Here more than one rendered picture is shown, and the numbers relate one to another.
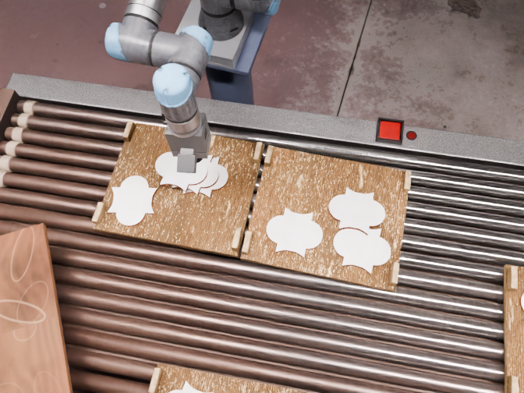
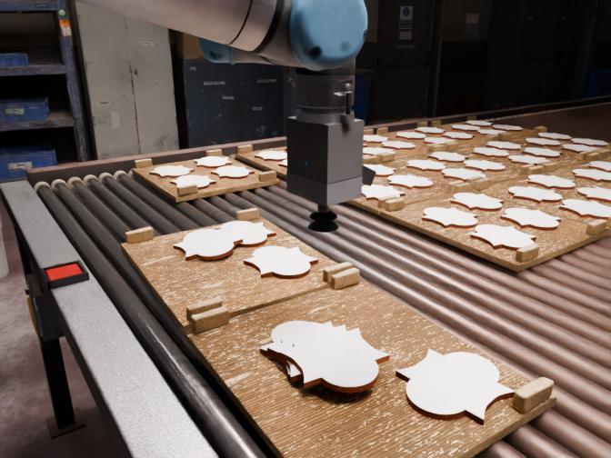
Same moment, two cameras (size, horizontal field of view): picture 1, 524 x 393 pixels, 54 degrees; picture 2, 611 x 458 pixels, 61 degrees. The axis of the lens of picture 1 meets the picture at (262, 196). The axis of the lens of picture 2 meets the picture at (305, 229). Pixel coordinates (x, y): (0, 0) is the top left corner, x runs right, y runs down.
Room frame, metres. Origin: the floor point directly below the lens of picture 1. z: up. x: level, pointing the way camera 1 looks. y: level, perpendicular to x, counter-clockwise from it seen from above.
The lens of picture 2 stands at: (1.17, 0.58, 1.38)
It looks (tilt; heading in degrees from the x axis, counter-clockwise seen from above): 21 degrees down; 220
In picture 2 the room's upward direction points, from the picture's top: straight up
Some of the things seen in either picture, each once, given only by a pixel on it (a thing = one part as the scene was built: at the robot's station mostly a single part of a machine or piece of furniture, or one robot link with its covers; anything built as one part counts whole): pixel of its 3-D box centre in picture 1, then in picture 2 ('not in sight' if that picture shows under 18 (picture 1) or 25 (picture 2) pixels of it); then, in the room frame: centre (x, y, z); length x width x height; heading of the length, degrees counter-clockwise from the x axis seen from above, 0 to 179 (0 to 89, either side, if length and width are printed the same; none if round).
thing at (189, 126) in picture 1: (181, 115); (326, 92); (0.63, 0.16, 1.30); 0.08 x 0.08 x 0.05
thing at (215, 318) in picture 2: (257, 152); (210, 319); (0.72, 0.00, 0.95); 0.06 x 0.02 x 0.03; 164
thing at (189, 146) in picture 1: (185, 142); (337, 151); (0.61, 0.16, 1.23); 0.12 x 0.09 x 0.16; 170
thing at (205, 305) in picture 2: (269, 156); (205, 309); (0.71, -0.03, 0.95); 0.06 x 0.02 x 0.03; 162
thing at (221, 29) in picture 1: (220, 12); not in sight; (1.24, 0.08, 0.97); 0.15 x 0.15 x 0.10
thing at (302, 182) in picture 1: (327, 214); (231, 262); (0.52, -0.18, 0.93); 0.41 x 0.35 x 0.02; 72
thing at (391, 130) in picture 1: (389, 131); (65, 274); (0.77, -0.39, 0.92); 0.06 x 0.06 x 0.01; 75
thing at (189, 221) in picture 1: (181, 185); (353, 365); (0.65, 0.23, 0.93); 0.41 x 0.35 x 0.02; 74
